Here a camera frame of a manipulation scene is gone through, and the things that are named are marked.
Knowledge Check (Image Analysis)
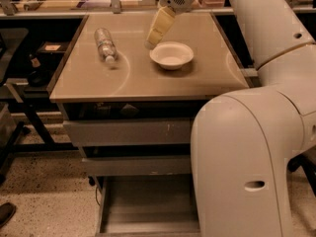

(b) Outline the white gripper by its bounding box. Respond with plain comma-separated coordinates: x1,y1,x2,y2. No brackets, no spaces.
145,0,195,49

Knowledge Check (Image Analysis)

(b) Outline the clear plastic water bottle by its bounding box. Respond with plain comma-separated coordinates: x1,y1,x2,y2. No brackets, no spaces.
94,28,118,63

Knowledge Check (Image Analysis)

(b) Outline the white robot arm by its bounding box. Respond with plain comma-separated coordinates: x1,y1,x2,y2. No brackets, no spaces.
191,0,316,237

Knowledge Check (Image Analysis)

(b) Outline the grey drawer cabinet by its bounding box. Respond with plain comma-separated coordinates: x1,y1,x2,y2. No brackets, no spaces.
46,12,255,237

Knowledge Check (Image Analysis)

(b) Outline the grey top drawer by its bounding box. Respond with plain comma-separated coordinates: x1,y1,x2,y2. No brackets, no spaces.
63,118,191,147

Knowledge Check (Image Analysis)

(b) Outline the dark bottle under desk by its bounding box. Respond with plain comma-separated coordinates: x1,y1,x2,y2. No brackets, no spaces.
27,54,50,87

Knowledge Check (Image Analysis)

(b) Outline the grey middle drawer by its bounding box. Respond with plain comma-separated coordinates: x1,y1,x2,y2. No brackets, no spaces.
82,155,192,176

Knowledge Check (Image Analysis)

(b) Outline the open grey bottom drawer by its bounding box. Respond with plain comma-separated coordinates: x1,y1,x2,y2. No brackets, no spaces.
95,174,200,237

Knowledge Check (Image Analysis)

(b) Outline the white paper bowl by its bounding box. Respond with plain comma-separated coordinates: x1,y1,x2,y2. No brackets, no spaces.
149,41,194,70

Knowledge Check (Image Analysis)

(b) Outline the black box with label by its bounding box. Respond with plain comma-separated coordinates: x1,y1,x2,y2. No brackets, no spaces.
38,41,69,53

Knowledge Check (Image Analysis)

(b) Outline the dark shoe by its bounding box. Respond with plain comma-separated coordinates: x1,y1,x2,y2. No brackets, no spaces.
0,202,16,228

